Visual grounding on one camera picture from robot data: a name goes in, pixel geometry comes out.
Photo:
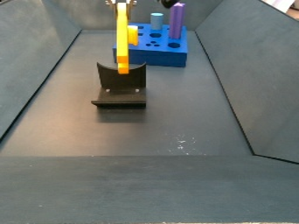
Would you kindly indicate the yellow notched block peg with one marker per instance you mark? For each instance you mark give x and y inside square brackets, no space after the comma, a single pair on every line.
[133,34]

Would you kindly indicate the black curved stand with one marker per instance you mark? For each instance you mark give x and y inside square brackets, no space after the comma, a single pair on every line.
[122,90]

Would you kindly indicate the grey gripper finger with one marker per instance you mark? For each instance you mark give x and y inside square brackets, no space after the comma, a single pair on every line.
[113,3]

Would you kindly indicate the long yellow double-square block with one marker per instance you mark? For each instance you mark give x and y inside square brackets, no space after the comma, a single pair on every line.
[122,38]

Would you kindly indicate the purple star-shaped peg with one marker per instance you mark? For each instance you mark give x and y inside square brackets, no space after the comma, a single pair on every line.
[177,21]

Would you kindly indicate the light blue cylinder peg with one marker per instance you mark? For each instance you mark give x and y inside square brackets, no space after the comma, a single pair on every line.
[157,21]

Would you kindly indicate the blue foam shape board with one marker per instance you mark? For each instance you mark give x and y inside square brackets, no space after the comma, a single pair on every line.
[157,49]

